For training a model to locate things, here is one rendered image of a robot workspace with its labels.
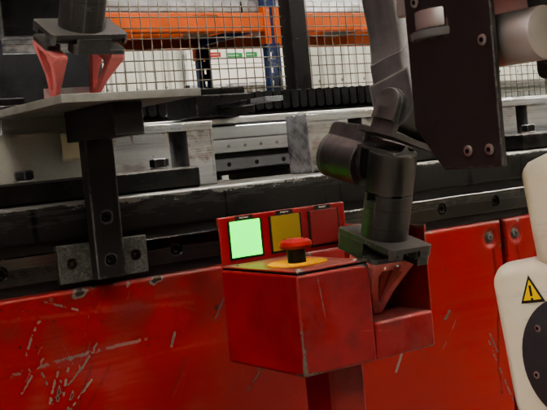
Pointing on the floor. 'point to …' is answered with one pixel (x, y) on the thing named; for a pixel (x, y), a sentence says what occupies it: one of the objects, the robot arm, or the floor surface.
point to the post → (295, 44)
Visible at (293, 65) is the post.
